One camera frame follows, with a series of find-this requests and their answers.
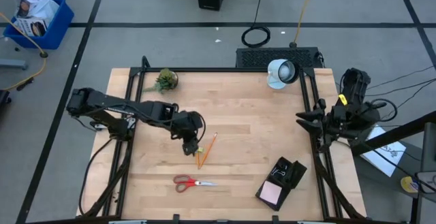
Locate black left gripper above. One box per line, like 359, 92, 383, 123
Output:
169, 110, 205, 157

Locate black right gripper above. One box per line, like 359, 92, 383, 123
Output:
295, 98, 342, 150

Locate red-handled scissors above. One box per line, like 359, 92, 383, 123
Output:
172, 174, 219, 194

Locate black desk organizer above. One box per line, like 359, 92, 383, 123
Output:
255, 155, 308, 212

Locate pink sticky note pad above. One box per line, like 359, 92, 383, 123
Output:
259, 180, 283, 206

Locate white spotlight lamp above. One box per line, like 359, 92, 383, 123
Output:
266, 59, 300, 90

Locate potted green succulent plant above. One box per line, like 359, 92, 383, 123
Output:
142, 67, 179, 95

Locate black metal stand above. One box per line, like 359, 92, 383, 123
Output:
350, 110, 436, 224

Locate black perforated computer case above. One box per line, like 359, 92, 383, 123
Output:
235, 46, 324, 69

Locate yellow tape roll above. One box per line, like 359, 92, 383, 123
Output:
400, 176, 419, 194

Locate blue plastic bin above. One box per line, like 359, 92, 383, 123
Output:
3, 0, 75, 50

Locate grey metal table foot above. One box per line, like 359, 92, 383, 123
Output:
0, 59, 29, 71

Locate white printed cardboard box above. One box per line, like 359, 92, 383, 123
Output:
13, 17, 48, 37
16, 0, 61, 26

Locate black aluminium table frame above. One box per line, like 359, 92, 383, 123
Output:
81, 55, 365, 222

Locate yellow hanging power cable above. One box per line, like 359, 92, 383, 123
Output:
289, 0, 318, 50

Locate thin black floor cable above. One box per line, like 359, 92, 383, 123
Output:
369, 65, 436, 91

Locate thick black cable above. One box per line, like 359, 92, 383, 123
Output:
78, 137, 115, 217

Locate black coiled hanging cable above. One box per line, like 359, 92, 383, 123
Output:
240, 0, 272, 49

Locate yellow floor cable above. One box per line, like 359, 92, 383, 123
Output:
0, 12, 48, 91

